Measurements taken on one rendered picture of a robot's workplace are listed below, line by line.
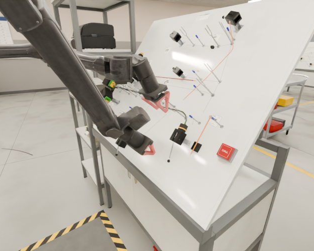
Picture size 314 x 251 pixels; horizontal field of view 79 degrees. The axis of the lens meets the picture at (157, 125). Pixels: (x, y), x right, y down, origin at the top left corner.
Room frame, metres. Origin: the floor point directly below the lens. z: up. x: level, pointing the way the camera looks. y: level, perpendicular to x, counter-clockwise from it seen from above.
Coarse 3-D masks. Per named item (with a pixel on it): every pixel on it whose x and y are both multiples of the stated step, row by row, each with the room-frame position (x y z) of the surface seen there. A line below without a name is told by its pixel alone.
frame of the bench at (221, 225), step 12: (252, 168) 0.95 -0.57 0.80; (108, 180) 1.35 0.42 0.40; (108, 192) 1.43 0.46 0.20; (252, 192) 0.74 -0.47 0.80; (264, 192) 0.74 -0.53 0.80; (276, 192) 0.84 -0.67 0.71; (108, 204) 1.42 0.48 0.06; (240, 204) 0.67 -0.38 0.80; (252, 204) 0.68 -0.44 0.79; (228, 216) 0.60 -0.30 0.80; (240, 216) 0.62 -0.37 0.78; (144, 228) 0.87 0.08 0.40; (216, 228) 0.54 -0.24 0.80; (228, 228) 0.57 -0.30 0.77; (264, 228) 0.82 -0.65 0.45
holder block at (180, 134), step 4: (176, 128) 0.75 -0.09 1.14; (176, 132) 0.74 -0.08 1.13; (180, 132) 0.72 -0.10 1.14; (172, 136) 0.74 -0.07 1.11; (176, 136) 0.72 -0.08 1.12; (180, 136) 0.72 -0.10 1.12; (184, 136) 0.74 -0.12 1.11; (172, 140) 0.73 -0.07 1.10; (176, 140) 0.71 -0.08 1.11; (180, 140) 0.72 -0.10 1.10; (180, 144) 0.72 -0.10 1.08
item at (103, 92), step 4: (104, 88) 1.35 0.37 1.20; (100, 92) 1.35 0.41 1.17; (104, 92) 1.31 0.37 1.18; (108, 92) 1.33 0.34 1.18; (112, 92) 1.37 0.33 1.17; (104, 96) 1.28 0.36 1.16; (108, 96) 1.29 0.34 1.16; (112, 96) 1.33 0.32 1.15; (112, 100) 1.37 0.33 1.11; (116, 100) 1.38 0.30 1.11; (116, 104) 1.39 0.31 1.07
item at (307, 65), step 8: (312, 48) 6.47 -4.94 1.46; (304, 56) 6.44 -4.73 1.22; (312, 56) 6.25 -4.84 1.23; (304, 64) 6.22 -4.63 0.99; (312, 64) 5.96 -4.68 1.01; (296, 72) 6.24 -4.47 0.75; (304, 72) 6.04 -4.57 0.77; (312, 72) 5.85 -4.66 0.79; (296, 80) 6.19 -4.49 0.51; (312, 80) 5.79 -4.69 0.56; (288, 88) 6.84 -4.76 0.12
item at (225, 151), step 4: (224, 144) 0.63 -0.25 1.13; (220, 148) 0.62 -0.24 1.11; (224, 148) 0.62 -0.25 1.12; (228, 148) 0.61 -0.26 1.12; (232, 148) 0.60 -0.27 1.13; (220, 152) 0.61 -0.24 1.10; (224, 152) 0.60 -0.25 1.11; (228, 152) 0.60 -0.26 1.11; (232, 152) 0.59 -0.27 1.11; (220, 156) 0.61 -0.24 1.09; (224, 156) 0.59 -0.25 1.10; (228, 156) 0.59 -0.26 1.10
